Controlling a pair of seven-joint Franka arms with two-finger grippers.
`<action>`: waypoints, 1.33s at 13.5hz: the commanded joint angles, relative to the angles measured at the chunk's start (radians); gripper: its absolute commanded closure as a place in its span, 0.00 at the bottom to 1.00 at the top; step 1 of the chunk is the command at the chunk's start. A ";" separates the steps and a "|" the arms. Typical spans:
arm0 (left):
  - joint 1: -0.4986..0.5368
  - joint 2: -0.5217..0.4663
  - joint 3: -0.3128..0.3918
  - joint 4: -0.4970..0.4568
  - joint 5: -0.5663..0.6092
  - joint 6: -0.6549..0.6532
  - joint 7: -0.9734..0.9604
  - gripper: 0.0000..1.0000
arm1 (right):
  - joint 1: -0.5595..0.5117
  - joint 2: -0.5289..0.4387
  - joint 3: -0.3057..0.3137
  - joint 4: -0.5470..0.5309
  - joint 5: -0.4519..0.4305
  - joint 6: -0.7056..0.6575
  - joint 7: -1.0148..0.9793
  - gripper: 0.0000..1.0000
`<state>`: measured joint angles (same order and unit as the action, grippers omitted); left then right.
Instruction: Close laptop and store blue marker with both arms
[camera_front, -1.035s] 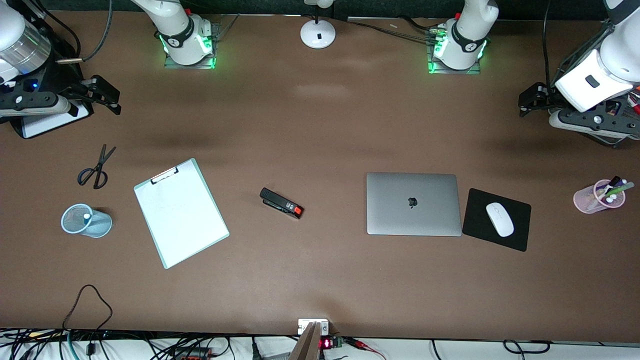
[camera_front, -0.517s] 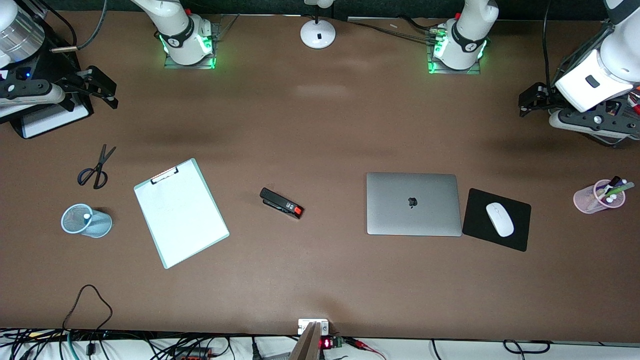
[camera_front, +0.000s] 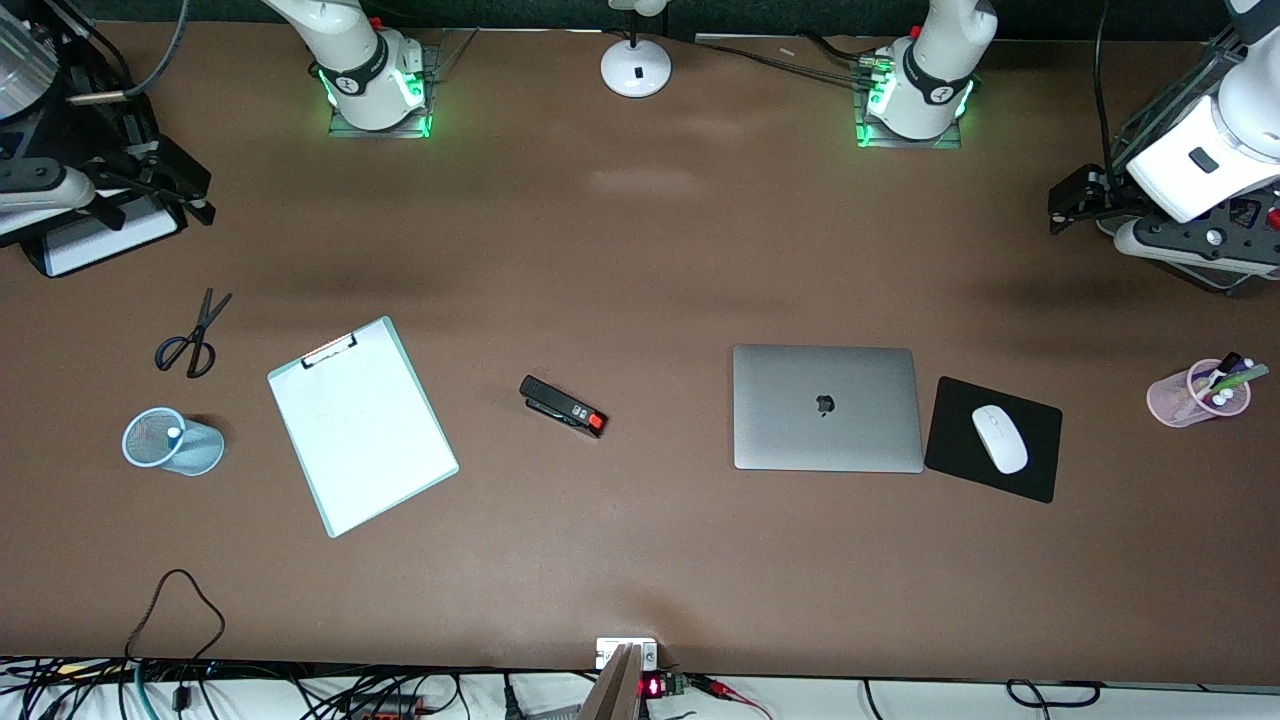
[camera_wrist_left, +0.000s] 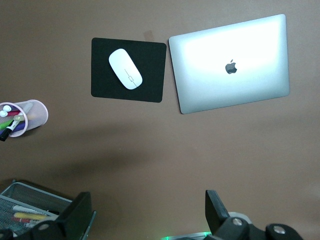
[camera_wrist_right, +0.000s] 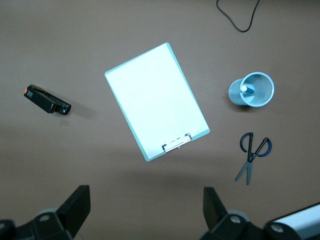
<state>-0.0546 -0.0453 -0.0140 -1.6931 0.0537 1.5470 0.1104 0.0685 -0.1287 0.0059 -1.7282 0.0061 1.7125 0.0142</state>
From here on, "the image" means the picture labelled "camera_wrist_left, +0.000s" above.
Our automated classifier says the grey metal mesh tray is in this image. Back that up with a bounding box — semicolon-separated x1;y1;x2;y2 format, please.
0;181;97;240

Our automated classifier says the black mouse pad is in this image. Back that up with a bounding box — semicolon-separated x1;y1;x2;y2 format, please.
90;37;168;103

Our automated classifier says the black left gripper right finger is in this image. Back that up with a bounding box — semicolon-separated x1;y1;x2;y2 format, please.
205;189;305;240

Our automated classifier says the pink mesh pen cup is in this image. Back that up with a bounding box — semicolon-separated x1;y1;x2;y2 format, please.
0;99;49;138

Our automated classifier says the white computer mouse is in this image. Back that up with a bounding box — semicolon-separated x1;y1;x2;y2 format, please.
108;48;144;91

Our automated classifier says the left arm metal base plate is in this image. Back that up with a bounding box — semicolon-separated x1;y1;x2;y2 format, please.
161;231;213;240

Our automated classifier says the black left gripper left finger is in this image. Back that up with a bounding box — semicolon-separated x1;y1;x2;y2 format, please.
0;191;93;240

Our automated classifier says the silver laptop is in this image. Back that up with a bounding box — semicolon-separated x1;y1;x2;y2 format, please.
168;13;291;115

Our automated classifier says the yellow marker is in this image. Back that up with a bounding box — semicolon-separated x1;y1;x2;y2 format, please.
12;211;48;221

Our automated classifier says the red labelled marker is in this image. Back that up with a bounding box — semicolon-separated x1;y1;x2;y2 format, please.
11;216;40;229

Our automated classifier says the purple marker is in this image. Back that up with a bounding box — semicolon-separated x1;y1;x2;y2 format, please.
11;121;28;134

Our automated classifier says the black capped white marker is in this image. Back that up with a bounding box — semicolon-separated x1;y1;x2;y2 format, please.
0;124;16;143

